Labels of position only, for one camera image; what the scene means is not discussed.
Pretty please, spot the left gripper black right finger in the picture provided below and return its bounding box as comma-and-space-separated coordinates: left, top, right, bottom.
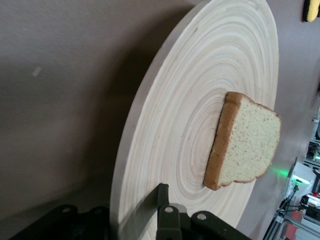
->
156, 183, 251, 240

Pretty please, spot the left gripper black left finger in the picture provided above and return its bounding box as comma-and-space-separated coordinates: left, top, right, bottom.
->
14, 204, 111, 240

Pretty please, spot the brown bread slice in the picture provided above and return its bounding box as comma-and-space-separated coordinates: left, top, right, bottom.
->
202, 91, 283, 192

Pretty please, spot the round wooden plate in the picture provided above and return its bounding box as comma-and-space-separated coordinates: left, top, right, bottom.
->
109, 0, 280, 240

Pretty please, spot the yellow quilted oven mitt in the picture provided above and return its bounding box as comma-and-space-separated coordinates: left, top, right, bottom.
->
301, 0, 320, 23

